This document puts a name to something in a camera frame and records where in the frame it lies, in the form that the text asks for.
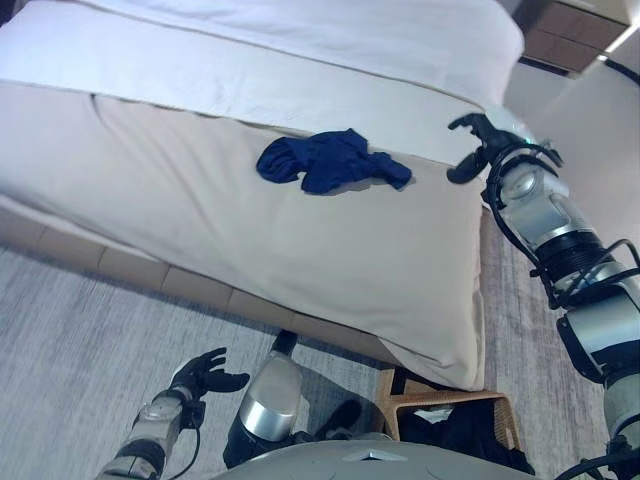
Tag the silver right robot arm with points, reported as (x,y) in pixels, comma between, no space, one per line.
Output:
(555,215)

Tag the tan bed frame base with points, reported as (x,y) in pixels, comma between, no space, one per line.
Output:
(150,277)

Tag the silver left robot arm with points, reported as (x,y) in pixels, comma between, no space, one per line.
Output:
(150,425)

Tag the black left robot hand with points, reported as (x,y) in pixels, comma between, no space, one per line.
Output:
(200,377)

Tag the brown wicker basket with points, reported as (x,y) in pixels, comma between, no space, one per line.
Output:
(395,405)

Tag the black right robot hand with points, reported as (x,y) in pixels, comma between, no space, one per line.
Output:
(492,137)

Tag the white duvet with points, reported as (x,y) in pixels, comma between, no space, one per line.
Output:
(250,55)

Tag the navy blue small garment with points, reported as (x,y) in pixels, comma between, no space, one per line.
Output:
(325,160)

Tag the grey striped area rug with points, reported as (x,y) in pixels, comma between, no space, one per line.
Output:
(75,325)

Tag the grey robot torso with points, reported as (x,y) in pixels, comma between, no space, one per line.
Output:
(350,460)

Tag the beige bed cover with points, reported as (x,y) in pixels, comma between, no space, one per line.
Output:
(250,225)

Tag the black garment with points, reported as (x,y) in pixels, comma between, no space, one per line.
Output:
(465,435)

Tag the brown wooden nightstand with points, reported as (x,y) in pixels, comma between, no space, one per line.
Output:
(570,35)

